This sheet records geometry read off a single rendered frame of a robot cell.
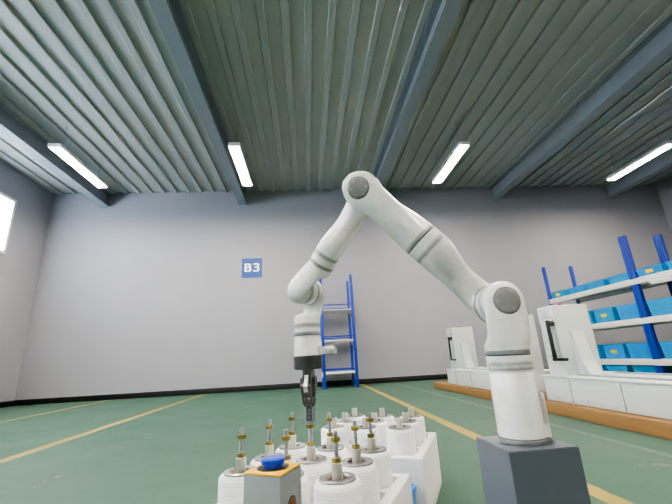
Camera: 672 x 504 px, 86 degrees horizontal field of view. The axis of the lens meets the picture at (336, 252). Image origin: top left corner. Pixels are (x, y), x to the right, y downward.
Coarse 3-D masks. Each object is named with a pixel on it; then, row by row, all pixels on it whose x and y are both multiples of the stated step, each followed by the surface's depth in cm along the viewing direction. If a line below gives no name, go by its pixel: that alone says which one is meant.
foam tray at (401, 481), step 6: (396, 474) 96; (402, 474) 95; (408, 474) 95; (396, 480) 91; (402, 480) 91; (408, 480) 93; (396, 486) 87; (402, 486) 87; (408, 486) 92; (384, 492) 84; (390, 492) 83; (396, 492) 83; (402, 492) 86; (408, 492) 91; (384, 498) 80; (390, 498) 80; (396, 498) 81; (402, 498) 86; (408, 498) 90
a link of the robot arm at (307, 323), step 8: (320, 288) 99; (320, 296) 99; (312, 304) 99; (320, 304) 98; (304, 312) 98; (312, 312) 96; (320, 312) 97; (296, 320) 95; (304, 320) 93; (312, 320) 94; (296, 328) 94; (304, 328) 93; (312, 328) 93
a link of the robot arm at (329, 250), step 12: (348, 204) 97; (348, 216) 96; (360, 216) 96; (336, 228) 95; (348, 228) 95; (324, 240) 94; (336, 240) 94; (348, 240) 95; (324, 252) 93; (336, 252) 94; (324, 264) 94
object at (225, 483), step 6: (222, 474) 80; (222, 480) 78; (228, 480) 77; (234, 480) 77; (240, 480) 77; (222, 486) 77; (228, 486) 76; (234, 486) 76; (240, 486) 76; (222, 492) 77; (228, 492) 76; (234, 492) 76; (240, 492) 76; (222, 498) 76; (228, 498) 76; (234, 498) 76; (240, 498) 76
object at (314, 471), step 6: (324, 462) 85; (330, 462) 87; (306, 468) 83; (312, 468) 83; (318, 468) 83; (324, 468) 84; (330, 468) 86; (312, 474) 82; (318, 474) 83; (312, 480) 82; (312, 486) 82; (312, 492) 81; (312, 498) 81
